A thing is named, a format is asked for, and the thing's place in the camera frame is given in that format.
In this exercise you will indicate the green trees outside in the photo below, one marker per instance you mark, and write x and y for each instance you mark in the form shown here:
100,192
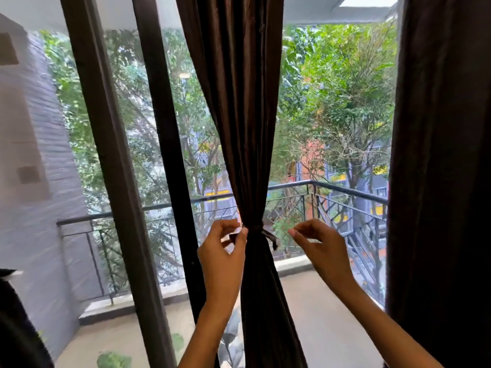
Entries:
345,91

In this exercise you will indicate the person's left hand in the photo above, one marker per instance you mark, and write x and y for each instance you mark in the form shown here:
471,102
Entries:
222,272

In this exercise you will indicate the person's right hand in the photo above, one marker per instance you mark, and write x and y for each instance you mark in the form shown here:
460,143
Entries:
330,256

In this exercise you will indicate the dark brown curtain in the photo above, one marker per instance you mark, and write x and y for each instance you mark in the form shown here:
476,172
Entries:
19,333
441,187
241,111

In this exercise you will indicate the person's left forearm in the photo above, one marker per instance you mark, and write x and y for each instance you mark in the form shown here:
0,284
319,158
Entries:
203,341

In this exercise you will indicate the paper notices on window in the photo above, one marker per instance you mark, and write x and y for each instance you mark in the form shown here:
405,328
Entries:
23,149

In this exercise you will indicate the black metal balcony railing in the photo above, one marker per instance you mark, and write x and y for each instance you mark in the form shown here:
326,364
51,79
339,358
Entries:
345,191

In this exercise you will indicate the dark brown curtain tie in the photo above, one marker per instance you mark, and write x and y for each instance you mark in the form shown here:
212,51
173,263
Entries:
270,237

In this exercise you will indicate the large green plant leaves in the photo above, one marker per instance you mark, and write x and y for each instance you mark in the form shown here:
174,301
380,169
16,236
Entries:
113,360

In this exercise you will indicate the person's right forearm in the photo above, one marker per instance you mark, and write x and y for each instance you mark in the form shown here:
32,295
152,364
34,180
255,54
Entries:
383,333

